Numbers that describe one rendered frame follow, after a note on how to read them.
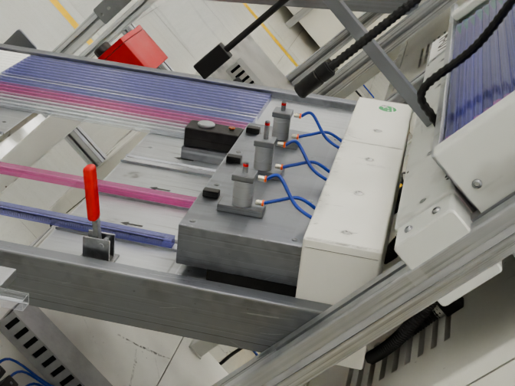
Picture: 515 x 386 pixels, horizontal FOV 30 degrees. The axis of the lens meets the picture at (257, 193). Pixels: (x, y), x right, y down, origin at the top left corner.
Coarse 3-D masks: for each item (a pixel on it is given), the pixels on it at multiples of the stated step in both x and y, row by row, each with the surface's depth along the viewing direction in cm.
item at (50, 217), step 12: (0, 204) 111; (12, 204) 111; (12, 216) 111; (24, 216) 110; (36, 216) 110; (48, 216) 110; (60, 216) 110; (72, 216) 110; (72, 228) 110; (84, 228) 109; (108, 228) 109; (120, 228) 109; (132, 228) 109; (132, 240) 109; (144, 240) 108; (156, 240) 108; (168, 240) 108
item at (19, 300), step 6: (0, 288) 84; (0, 294) 83; (6, 294) 84; (12, 294) 84; (18, 294) 84; (24, 294) 84; (0, 300) 83; (6, 300) 83; (12, 300) 83; (18, 300) 83; (24, 300) 83; (6, 306) 84; (12, 306) 83; (18, 306) 83; (24, 306) 84
